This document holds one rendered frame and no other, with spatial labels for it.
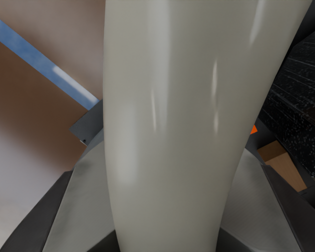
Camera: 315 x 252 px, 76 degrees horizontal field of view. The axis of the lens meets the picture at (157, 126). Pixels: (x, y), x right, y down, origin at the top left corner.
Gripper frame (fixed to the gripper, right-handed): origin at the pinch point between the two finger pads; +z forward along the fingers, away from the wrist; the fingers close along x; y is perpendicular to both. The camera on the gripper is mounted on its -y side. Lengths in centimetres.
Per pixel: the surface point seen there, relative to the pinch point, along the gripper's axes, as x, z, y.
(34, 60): -65, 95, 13
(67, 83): -51, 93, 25
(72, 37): -43, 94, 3
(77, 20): -39, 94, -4
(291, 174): 68, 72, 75
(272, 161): 56, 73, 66
